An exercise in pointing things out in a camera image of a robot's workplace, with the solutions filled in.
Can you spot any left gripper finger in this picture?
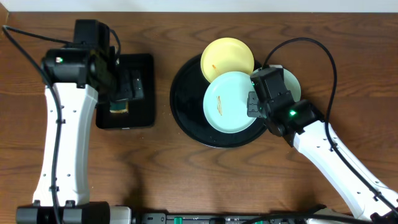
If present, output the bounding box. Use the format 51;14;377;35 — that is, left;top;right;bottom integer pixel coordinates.
131;70;144;100
116;70;131;101

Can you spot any yellow green sponge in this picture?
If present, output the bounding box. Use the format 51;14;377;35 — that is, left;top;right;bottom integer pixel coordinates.
109;101;129;113

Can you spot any light green plate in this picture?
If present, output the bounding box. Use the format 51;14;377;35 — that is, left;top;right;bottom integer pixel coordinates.
203;72;256;134
269;65;302;102

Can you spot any light green plate front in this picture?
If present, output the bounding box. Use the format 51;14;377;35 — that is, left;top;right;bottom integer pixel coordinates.
203;72;256;134

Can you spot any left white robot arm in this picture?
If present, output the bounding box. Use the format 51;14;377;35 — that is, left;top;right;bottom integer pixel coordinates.
16;19;144;223

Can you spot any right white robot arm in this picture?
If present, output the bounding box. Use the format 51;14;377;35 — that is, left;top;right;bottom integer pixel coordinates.
248;66;397;221

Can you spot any black rectangular tray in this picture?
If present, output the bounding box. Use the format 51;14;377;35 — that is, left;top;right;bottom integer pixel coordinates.
96;54;155;129

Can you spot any round black tray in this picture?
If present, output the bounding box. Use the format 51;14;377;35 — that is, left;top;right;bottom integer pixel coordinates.
170;54;267;148

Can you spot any yellow plate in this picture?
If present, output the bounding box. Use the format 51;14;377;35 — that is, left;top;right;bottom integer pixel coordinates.
200;37;254;83

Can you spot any right black cable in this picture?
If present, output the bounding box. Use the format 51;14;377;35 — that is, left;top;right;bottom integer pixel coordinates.
242;37;398;224

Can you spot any black cable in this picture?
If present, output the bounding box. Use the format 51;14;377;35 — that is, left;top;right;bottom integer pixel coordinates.
1;24;122;224
242;37;398;224

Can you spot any left black cable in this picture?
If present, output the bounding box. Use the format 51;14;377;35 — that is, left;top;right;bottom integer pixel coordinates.
1;24;122;224

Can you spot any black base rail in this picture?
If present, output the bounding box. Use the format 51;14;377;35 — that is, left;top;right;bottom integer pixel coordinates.
133;212;352;224

